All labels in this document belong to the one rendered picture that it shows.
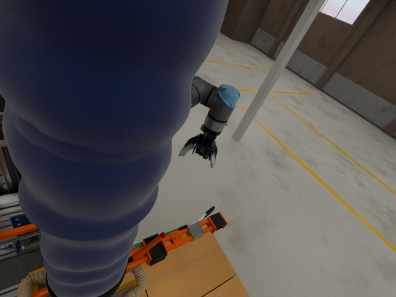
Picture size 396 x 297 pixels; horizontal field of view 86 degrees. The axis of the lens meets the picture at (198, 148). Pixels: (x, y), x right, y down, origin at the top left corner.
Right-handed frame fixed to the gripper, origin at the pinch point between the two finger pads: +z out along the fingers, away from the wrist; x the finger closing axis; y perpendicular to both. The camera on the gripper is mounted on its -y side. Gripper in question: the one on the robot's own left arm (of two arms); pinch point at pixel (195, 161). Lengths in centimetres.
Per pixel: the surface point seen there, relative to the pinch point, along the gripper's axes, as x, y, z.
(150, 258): -4.5, 30.7, 29.0
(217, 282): 46, 10, 83
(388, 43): 583, -832, -109
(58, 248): -25, 51, -11
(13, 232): -54, 34, 31
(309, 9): 87, -253, -73
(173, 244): 3.5, 21.4, 31.0
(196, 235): 13.2, 14.5, 30.4
